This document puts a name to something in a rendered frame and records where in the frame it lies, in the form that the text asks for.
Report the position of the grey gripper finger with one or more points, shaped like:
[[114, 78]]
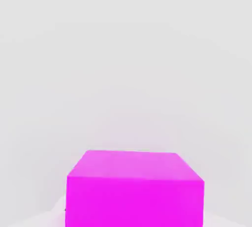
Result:
[[56, 216]]

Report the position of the small magenta cube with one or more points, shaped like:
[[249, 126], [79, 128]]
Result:
[[134, 201]]

